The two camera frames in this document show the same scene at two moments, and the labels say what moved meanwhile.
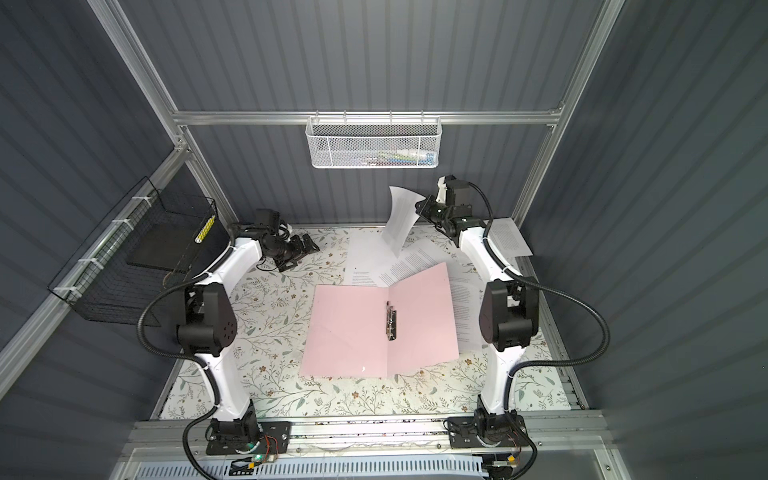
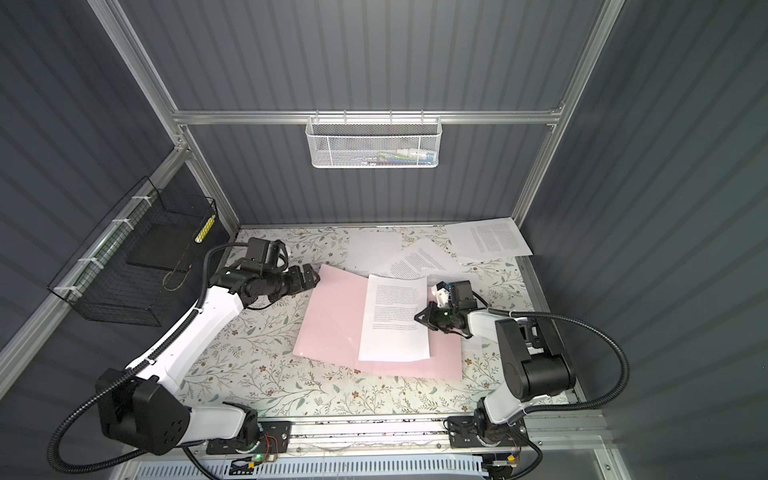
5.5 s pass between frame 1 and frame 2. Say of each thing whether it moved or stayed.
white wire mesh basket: stayed
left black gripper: moved
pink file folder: moved
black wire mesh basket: stayed
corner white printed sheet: stayed
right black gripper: moved
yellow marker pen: stayed
